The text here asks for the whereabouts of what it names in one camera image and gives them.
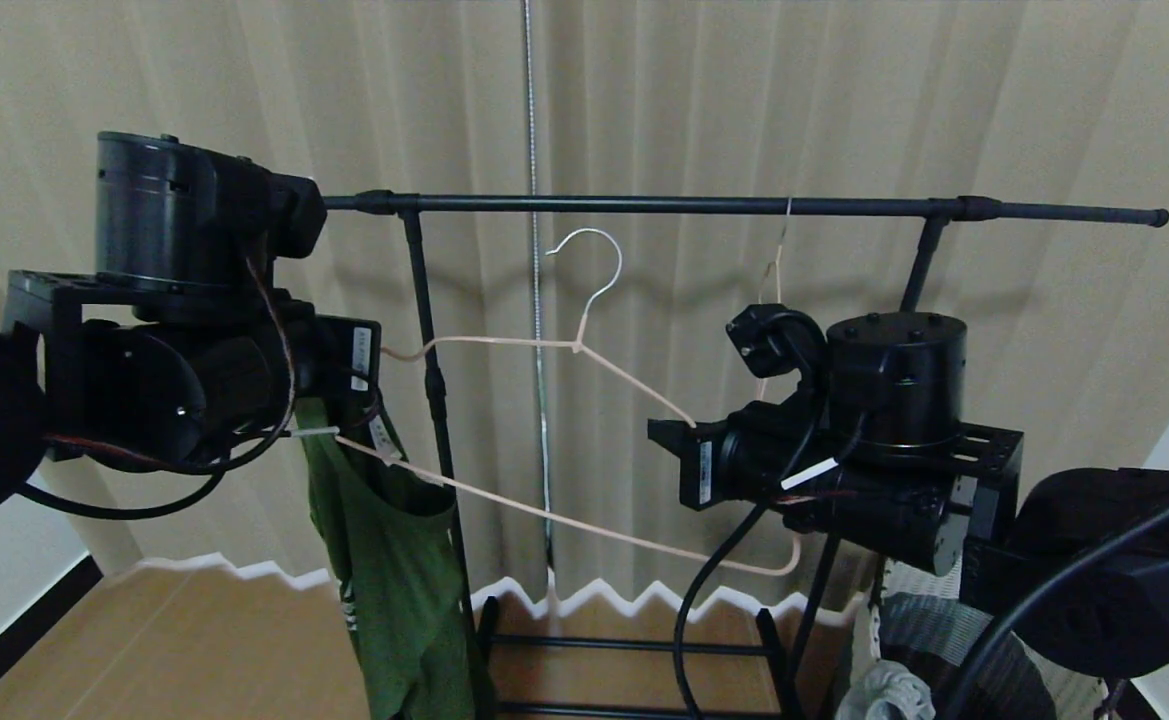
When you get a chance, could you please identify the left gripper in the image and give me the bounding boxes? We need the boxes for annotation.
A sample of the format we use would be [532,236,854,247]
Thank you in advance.
[84,315,383,471]

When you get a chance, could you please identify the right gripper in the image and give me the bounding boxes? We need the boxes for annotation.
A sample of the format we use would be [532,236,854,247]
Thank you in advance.
[647,400,975,578]

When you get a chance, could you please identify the green printed shirt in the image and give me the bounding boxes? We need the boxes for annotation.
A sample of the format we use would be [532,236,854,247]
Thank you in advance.
[294,398,490,720]

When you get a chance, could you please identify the pink clothes hanger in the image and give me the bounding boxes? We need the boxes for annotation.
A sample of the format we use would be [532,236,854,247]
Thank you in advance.
[334,228,805,579]
[754,198,795,401]

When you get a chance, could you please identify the white laundry basket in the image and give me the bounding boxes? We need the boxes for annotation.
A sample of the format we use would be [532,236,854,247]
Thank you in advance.
[834,555,1135,720]

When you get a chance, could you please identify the black clothes rack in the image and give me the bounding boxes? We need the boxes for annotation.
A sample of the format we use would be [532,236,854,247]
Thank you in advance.
[324,190,1169,720]

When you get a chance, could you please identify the pale grey garment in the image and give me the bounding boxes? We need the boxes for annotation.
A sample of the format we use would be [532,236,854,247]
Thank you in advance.
[837,660,935,720]

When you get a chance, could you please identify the beige curtain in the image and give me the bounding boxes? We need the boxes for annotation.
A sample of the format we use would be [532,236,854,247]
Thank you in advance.
[0,0,1169,626]

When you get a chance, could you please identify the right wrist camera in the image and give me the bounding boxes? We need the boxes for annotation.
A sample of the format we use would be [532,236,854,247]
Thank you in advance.
[726,303,830,441]

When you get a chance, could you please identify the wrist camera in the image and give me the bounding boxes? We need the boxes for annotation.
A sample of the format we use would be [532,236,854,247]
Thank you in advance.
[234,168,330,301]
[726,303,830,441]

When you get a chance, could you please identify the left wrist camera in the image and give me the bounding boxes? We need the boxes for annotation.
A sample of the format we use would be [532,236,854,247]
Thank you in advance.
[234,168,330,301]

